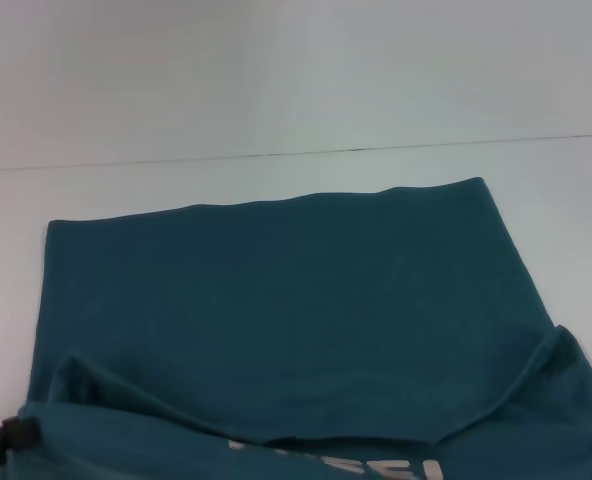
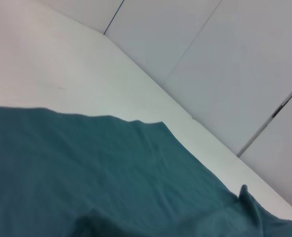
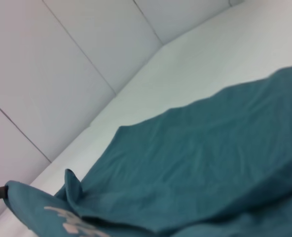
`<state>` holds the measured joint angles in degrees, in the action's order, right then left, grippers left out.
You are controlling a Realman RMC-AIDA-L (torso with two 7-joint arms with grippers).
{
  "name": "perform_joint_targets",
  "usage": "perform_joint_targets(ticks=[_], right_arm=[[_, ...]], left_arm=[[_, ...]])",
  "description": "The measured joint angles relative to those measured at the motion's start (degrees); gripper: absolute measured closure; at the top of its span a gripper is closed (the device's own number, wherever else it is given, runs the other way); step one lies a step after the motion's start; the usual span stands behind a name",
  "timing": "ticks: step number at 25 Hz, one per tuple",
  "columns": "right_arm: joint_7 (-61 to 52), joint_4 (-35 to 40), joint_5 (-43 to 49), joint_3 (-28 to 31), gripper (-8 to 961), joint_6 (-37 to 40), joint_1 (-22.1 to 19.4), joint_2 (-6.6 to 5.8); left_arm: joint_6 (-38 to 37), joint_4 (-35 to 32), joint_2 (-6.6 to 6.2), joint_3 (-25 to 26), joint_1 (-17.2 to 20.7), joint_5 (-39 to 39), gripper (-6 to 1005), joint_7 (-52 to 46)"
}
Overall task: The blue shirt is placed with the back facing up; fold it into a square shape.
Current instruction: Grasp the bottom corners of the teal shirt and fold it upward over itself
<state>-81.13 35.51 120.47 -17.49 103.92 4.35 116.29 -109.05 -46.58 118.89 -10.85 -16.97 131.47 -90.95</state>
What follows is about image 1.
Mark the teal blue shirt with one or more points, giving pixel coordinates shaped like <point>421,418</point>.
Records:
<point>301,325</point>

